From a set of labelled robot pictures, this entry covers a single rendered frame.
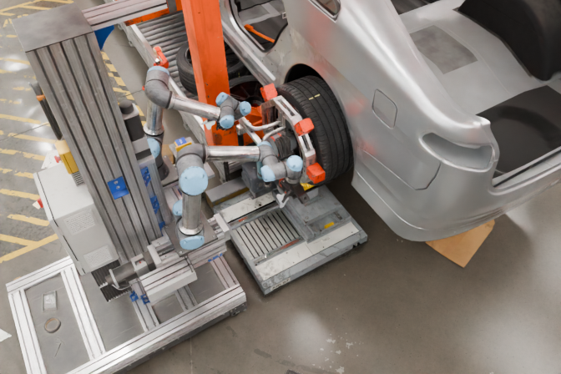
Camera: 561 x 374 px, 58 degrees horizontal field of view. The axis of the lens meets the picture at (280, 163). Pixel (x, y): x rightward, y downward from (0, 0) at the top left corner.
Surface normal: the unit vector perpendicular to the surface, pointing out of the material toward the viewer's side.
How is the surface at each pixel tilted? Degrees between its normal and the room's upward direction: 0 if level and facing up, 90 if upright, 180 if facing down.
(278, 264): 0
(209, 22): 90
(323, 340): 0
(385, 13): 24
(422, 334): 0
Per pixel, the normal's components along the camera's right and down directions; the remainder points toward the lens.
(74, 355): -0.02, -0.68
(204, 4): 0.50, 0.63
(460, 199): 0.00, 0.73
